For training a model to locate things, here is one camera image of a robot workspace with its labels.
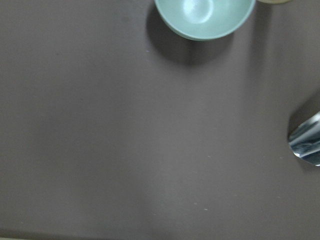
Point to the steel scoop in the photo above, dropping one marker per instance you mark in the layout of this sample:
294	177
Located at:
304	141

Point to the wooden cup stand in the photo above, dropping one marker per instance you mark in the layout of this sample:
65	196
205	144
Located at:
274	2

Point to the mint green bowl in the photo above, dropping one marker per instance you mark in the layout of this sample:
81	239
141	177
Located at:
204	20

